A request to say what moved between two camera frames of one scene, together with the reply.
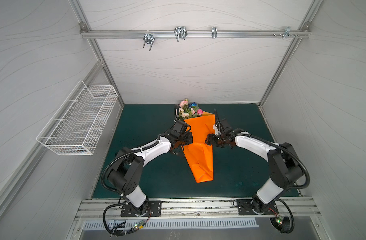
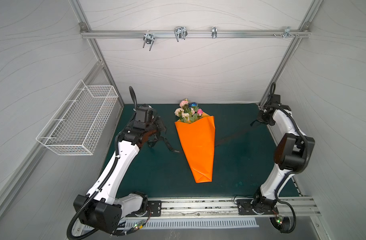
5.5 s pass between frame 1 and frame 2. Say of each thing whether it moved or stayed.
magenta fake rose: stayed
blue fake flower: stayed
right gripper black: moved
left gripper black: moved
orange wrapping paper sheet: stayed
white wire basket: stayed
